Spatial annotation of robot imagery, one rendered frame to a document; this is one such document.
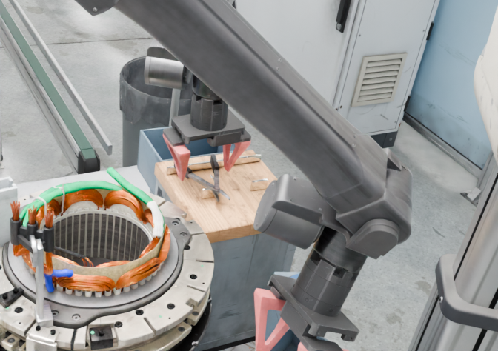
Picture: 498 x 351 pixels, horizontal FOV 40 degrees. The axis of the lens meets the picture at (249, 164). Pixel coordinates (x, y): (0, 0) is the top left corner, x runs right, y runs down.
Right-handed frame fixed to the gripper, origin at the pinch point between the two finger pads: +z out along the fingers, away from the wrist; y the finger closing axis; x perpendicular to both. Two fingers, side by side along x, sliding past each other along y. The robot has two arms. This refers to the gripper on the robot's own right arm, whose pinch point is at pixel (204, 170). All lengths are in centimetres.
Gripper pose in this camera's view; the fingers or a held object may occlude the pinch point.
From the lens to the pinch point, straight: 113.6
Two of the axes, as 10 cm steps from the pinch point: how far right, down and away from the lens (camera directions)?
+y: -8.8, 1.7, -4.4
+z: -1.0, 8.4, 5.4
